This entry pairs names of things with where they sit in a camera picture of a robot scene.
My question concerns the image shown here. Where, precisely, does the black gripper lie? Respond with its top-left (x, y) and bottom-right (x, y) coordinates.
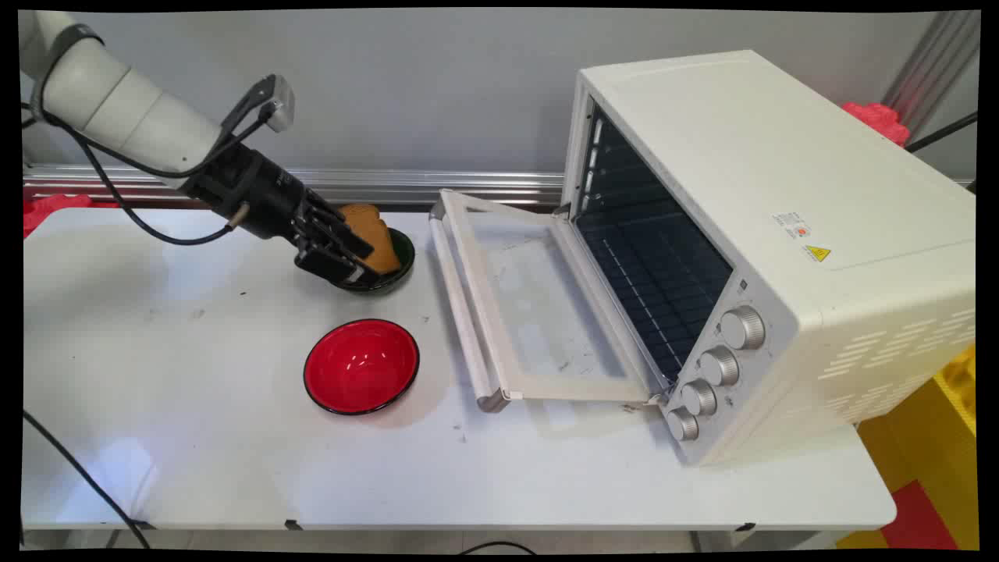
top-left (186, 147), bottom-right (375, 287)

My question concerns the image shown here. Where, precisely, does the brown toast slice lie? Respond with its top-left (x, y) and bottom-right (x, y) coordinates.
top-left (340, 204), bottom-right (404, 276)

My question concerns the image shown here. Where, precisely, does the glass oven door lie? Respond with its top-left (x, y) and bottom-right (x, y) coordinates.
top-left (428, 189), bottom-right (674, 414)

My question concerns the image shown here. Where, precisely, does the dark green bowl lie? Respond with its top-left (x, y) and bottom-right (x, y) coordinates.
top-left (336, 226), bottom-right (417, 296)

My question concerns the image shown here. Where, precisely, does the red bowl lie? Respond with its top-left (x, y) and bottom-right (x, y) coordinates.
top-left (303, 318), bottom-right (421, 416)

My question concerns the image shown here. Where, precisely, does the red plastic clamp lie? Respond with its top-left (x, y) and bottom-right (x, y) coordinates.
top-left (23, 194), bottom-right (119, 239)

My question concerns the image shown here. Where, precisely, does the large silver oven knob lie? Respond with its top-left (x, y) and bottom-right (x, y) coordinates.
top-left (719, 305), bottom-right (767, 351)

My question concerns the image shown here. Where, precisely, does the white toaster oven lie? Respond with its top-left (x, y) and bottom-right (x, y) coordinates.
top-left (562, 50), bottom-right (977, 468)

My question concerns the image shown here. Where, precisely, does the white label sticker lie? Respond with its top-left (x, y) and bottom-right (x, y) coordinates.
top-left (772, 210), bottom-right (813, 242)

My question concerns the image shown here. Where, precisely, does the red plastic object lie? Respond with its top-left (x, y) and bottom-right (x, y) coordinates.
top-left (841, 101), bottom-right (912, 148)

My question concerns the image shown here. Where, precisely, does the yellow foam floor mat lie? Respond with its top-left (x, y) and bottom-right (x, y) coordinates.
top-left (835, 347), bottom-right (979, 551)

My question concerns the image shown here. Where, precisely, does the red foam floor tile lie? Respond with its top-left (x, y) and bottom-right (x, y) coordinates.
top-left (880, 479), bottom-right (960, 551)

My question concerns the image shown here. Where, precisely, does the aluminium rail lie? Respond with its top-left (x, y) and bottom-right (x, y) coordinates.
top-left (23, 163), bottom-right (565, 208)

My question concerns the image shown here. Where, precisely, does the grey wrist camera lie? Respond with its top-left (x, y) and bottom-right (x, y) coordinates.
top-left (221, 74), bottom-right (297, 138)

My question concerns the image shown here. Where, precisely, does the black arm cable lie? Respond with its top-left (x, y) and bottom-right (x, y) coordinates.
top-left (30, 23), bottom-right (252, 247)

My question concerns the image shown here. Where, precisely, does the wire oven rack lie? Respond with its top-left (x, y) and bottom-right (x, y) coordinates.
top-left (579, 209), bottom-right (733, 379)

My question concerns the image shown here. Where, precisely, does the black cable loop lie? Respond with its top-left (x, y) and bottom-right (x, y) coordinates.
top-left (456, 540), bottom-right (539, 557)

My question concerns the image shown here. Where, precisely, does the black floor cable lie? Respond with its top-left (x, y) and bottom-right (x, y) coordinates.
top-left (22, 409), bottom-right (151, 550)

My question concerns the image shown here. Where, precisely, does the thin black cable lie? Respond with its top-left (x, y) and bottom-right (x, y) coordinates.
top-left (905, 111), bottom-right (979, 154)

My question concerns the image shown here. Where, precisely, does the aluminium frame post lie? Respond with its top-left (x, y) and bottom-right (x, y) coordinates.
top-left (882, 11), bottom-right (981, 141)

